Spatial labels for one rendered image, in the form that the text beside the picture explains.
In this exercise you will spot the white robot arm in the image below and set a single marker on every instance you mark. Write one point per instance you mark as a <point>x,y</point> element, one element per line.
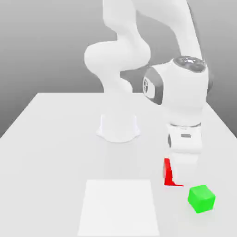
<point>177,92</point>

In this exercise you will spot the small red cube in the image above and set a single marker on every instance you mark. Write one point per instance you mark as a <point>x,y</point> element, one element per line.
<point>167,174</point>

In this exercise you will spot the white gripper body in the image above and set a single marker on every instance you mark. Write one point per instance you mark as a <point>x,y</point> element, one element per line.
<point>185,166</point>

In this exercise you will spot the small green cube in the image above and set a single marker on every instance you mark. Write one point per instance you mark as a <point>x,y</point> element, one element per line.
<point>201,199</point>

